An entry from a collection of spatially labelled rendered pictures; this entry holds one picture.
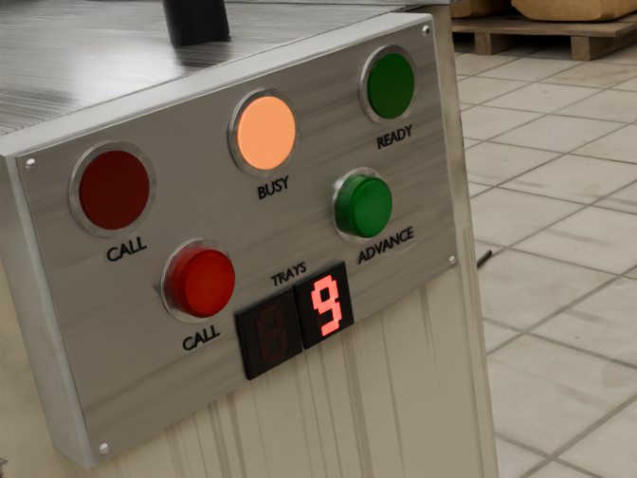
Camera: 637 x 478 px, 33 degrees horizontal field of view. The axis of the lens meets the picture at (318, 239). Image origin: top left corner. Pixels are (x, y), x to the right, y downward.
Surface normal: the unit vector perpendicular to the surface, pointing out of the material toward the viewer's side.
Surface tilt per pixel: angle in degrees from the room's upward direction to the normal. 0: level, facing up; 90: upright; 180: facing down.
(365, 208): 90
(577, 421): 0
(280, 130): 90
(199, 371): 90
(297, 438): 90
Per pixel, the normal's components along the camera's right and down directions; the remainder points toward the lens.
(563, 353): -0.15, -0.92
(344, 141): 0.67, 0.17
